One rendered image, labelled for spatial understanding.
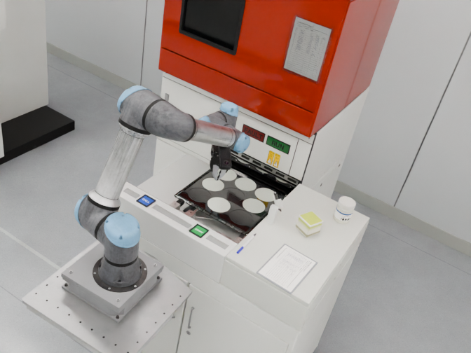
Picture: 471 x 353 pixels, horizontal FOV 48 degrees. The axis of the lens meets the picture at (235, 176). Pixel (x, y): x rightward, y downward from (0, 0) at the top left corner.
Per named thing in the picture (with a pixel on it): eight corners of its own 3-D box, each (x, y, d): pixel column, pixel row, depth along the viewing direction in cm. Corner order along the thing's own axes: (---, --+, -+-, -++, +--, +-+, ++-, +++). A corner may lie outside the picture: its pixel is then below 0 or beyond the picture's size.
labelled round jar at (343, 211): (336, 211, 229) (343, 193, 223) (351, 218, 226) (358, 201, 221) (330, 218, 223) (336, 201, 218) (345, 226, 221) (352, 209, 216)
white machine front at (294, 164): (159, 136, 280) (166, 65, 257) (295, 205, 251) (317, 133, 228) (155, 138, 277) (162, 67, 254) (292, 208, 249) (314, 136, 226)
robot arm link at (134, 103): (91, 245, 179) (153, 97, 166) (65, 221, 186) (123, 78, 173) (117, 241, 189) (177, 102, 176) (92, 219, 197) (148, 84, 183)
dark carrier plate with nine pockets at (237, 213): (221, 164, 255) (221, 162, 255) (284, 195, 243) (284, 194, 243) (178, 195, 230) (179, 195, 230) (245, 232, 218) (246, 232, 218)
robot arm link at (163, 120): (178, 113, 161) (257, 133, 202) (154, 97, 166) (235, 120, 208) (162, 146, 163) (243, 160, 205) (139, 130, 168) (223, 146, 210)
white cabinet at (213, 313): (170, 267, 318) (186, 154, 271) (314, 355, 284) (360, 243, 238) (92, 335, 271) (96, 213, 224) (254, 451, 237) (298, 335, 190)
